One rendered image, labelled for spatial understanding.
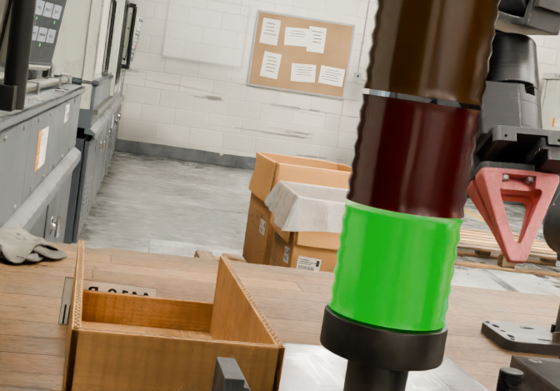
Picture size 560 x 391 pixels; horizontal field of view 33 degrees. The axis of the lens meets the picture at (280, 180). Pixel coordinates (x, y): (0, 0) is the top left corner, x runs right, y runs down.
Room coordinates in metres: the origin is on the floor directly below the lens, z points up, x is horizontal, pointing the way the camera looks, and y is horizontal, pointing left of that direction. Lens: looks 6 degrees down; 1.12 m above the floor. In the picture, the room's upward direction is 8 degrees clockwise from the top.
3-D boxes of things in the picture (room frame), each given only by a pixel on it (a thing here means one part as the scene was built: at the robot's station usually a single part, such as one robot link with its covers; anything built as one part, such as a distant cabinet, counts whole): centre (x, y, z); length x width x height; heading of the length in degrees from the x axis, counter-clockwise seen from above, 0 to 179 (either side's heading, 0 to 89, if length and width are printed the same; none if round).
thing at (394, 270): (0.30, -0.04, 1.07); 0.04 x 0.04 x 0.03
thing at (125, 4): (7.37, 1.35, 1.21); 0.86 x 0.10 x 0.79; 9
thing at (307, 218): (4.24, -0.29, 0.40); 0.66 x 0.62 x 0.50; 10
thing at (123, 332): (0.63, 0.07, 0.93); 0.25 x 0.13 x 0.08; 12
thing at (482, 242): (7.20, -1.63, 0.07); 1.20 x 1.00 x 0.14; 101
